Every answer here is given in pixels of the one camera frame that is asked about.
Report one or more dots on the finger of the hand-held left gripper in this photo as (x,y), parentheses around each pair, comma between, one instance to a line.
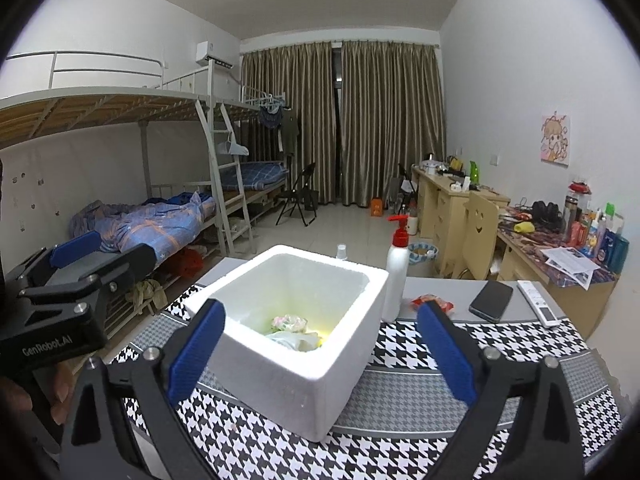
(75,250)
(130,262)

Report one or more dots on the floral print cloth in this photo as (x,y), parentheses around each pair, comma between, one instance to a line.
(287,322)

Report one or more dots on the blue plaid mattress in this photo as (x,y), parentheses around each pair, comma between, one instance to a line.
(260,172)

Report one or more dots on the white cooking pot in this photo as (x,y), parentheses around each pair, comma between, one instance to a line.
(432,165)

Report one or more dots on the yellow item on desk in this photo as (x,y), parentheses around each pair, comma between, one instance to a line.
(524,227)

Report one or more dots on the white remote control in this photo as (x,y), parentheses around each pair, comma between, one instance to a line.
(537,305)

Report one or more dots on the black smartphone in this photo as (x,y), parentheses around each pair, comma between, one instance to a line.
(492,301)

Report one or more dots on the wooden chair with smile cutout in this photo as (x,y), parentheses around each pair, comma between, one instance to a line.
(475,235)

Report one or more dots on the trash bin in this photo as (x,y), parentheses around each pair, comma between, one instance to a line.
(422,260)

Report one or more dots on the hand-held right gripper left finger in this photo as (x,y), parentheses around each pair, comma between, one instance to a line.
(195,355)

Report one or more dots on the houndstooth table mat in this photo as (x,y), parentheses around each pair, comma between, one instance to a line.
(400,385)

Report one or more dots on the blue plaid quilt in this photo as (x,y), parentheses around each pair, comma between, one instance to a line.
(140,225)

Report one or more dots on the white bed ladder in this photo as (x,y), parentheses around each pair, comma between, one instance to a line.
(227,200)

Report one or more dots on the black folding rack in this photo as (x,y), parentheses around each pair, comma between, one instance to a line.
(402,185)

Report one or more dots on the white pump bottle red top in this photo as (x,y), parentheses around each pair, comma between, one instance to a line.
(395,280)

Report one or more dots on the red cloth bundle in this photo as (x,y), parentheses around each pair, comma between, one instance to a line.
(192,262)

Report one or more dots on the black folding chair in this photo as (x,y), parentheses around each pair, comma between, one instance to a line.
(300,195)

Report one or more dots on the cartoon wall poster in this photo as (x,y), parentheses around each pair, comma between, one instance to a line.
(555,137)

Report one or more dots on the white foam box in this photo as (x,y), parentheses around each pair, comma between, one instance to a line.
(280,385)

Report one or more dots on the green plastic item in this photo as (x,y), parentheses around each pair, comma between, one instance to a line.
(473,172)

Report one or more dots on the white air conditioner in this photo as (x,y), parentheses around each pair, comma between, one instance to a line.
(215,55)

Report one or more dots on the orange box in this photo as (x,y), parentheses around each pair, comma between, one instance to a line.
(377,208)

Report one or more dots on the brown curtain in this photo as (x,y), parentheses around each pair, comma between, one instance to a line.
(395,125)
(290,125)

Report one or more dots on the wooden desk with colourful mat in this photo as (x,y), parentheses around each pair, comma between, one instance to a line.
(530,270)

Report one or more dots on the white metal bunk bed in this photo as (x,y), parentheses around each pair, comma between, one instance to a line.
(260,110)
(100,105)

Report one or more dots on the white tissue paper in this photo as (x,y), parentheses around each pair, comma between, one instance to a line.
(295,342)

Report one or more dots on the beige cloth bundle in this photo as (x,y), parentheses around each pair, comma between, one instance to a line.
(145,295)

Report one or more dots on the person's left hand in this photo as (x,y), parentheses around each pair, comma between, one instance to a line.
(62,392)

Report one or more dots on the red snack packet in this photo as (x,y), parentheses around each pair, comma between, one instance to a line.
(445,305)

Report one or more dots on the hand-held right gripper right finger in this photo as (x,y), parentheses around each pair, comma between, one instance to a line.
(447,355)

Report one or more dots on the jar with red lid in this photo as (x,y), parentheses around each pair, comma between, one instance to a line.
(579,190)

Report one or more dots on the cluster of toiletry bottles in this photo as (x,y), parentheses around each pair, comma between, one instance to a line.
(605,240)

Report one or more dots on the white clothes hanger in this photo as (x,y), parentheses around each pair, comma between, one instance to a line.
(237,149)

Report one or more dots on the small clear cup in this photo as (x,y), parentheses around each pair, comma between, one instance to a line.
(341,253)

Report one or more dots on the printed paper sheets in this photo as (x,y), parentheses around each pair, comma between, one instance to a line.
(570,262)

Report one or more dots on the light wooden desk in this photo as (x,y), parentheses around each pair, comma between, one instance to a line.
(435,210)

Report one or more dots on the hanging dark clothes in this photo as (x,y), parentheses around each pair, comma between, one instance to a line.
(275,120)

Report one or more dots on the white thermos jug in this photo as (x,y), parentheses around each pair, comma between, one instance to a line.
(412,220)

